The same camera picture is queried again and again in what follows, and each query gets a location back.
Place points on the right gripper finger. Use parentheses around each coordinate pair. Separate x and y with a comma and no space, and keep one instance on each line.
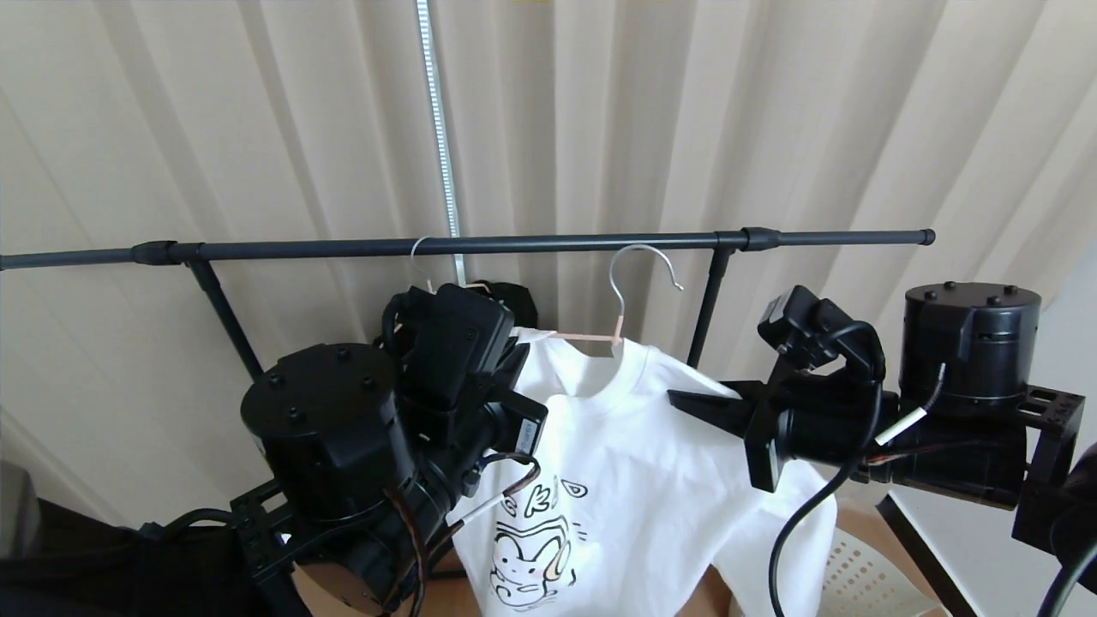
(720,411)

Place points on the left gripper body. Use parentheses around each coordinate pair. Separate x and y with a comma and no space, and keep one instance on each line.
(497,437)

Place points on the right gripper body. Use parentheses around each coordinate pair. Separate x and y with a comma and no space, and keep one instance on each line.
(823,428)

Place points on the white garment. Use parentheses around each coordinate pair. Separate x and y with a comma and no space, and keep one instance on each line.
(651,471)

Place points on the black garment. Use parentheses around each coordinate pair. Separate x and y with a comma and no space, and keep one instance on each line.
(518,304)

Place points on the pink clothes hanger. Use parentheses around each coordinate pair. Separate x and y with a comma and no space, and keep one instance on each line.
(617,321)
(412,253)

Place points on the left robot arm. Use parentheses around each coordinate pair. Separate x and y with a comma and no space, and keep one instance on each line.
(326,428)

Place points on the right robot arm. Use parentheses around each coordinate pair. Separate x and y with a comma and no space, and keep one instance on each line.
(968,343)

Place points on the white laundry basket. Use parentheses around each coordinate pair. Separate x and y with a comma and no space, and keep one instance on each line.
(866,574)

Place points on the black clothes rack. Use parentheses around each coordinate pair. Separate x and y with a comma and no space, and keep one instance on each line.
(343,248)

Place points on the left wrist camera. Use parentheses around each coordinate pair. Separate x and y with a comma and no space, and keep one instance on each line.
(463,343)

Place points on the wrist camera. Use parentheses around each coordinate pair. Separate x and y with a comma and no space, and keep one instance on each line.
(463,343)
(797,321)

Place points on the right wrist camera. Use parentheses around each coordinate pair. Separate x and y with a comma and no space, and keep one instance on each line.
(797,321)

